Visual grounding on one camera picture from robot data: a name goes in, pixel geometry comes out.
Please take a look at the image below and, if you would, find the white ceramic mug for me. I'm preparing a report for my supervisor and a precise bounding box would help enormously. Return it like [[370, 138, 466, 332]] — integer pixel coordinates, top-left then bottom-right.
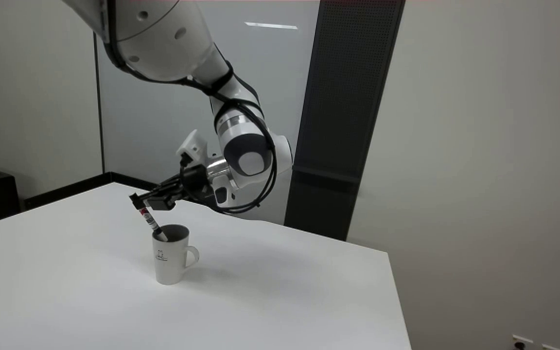
[[151, 223, 203, 285]]

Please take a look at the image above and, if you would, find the black vertical pillar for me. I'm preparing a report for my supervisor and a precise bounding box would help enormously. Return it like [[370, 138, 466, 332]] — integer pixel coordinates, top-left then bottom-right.
[[285, 0, 409, 243]]

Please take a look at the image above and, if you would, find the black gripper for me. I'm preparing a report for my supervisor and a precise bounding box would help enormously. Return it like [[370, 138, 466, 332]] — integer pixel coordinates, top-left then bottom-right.
[[129, 163, 221, 214]]

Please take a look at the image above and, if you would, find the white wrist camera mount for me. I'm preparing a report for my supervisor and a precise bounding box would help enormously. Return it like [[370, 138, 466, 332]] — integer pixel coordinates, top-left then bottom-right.
[[176, 126, 223, 171]]

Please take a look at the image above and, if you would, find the black whiteboard marker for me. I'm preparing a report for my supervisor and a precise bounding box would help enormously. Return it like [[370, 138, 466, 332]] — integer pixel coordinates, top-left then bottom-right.
[[139, 196, 172, 243]]

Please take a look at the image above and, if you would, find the frosted glass wall panel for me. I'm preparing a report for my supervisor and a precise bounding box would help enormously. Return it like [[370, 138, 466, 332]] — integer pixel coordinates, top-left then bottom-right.
[[92, 0, 322, 225]]

